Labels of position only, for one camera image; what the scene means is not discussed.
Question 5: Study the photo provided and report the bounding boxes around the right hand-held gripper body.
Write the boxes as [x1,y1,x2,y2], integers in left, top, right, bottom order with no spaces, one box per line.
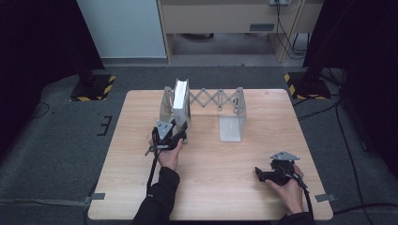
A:
[268,151,301,187]

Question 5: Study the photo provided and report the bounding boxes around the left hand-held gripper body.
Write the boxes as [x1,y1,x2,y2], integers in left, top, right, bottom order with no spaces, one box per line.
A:
[151,119,184,152]

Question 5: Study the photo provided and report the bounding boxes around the white book with grey figures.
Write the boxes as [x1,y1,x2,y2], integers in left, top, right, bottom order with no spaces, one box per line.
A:
[171,78,192,144]

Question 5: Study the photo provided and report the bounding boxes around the expandable metal book rack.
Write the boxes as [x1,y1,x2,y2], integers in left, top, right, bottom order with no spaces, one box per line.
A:
[159,85,248,143]

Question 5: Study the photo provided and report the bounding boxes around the person's left hand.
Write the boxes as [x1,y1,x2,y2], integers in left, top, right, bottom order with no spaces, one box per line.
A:
[147,138,184,172]

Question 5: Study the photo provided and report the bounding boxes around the person's right hand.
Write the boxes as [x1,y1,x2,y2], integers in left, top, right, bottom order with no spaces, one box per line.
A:
[264,164,305,216]

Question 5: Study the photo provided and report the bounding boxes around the grey tape strip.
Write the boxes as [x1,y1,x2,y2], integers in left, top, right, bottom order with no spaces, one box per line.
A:
[314,193,337,203]
[84,192,106,204]

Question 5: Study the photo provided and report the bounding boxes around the black stand base hazard stripes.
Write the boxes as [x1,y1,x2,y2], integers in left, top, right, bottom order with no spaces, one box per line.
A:
[69,68,116,102]
[283,67,332,101]

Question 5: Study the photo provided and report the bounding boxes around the white cabinet panel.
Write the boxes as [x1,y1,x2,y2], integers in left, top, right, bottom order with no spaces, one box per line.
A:
[76,0,168,60]

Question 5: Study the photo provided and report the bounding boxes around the light wooden desk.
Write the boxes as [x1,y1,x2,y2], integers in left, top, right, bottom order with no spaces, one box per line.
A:
[156,0,325,65]

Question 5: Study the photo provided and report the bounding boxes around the black curtain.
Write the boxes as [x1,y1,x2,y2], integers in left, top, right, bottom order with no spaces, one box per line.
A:
[0,0,106,158]
[301,0,398,179]

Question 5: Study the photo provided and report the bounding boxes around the right hand-held gripper cable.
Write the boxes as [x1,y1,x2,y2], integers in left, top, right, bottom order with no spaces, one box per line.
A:
[281,167,314,218]

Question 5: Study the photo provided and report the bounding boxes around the hand-held gripper cable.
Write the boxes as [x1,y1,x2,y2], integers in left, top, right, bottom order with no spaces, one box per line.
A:
[144,146,164,197]
[281,167,314,218]

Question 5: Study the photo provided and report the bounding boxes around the left hand-held gripper cable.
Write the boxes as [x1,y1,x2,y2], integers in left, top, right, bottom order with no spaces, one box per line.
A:
[144,146,164,197]

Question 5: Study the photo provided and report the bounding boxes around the thin black floor cable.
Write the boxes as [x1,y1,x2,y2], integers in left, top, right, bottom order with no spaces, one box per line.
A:
[28,100,51,120]

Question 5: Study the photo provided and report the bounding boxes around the bundle of hanging black cables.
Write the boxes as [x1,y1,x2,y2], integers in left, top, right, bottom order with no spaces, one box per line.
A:
[274,0,311,61]

